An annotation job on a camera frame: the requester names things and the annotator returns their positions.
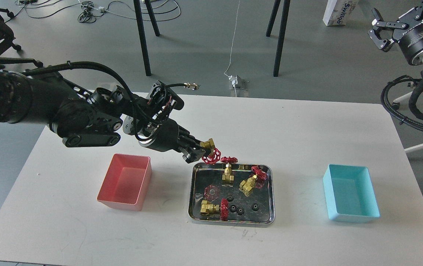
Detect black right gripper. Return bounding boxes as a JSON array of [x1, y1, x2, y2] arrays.
[[368, 0, 423, 65]]

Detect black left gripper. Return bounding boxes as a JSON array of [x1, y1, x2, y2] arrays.
[[139, 120, 212, 163]]

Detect brass valve red handle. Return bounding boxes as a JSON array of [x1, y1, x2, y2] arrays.
[[239, 166, 268, 197], [220, 157, 238, 186], [200, 198, 230, 221], [200, 138, 221, 164]]

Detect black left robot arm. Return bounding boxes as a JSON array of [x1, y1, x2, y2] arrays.
[[0, 62, 221, 164]]

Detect white cardboard box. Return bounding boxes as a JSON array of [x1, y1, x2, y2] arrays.
[[322, 0, 359, 26]]

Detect pink plastic box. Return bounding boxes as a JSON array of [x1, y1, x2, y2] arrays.
[[97, 153, 152, 211]]

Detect blue plastic box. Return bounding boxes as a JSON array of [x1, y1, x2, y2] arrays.
[[322, 164, 380, 223]]

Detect metal tray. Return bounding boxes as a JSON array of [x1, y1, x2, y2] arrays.
[[188, 162, 275, 226]]

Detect white power adapter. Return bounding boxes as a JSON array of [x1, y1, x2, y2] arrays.
[[228, 75, 247, 90]]

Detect brass valve upright red handle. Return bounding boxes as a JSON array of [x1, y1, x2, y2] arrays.
[[220, 157, 238, 186]]

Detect brass valve front red handle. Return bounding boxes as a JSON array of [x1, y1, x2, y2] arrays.
[[200, 198, 230, 221]]

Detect brass valve tilted red handle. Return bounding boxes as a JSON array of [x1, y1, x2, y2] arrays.
[[239, 166, 268, 197]]

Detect white cable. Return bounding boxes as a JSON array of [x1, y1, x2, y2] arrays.
[[223, 0, 241, 97]]

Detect black floor cables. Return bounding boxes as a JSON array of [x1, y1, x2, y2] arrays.
[[14, 0, 182, 24]]

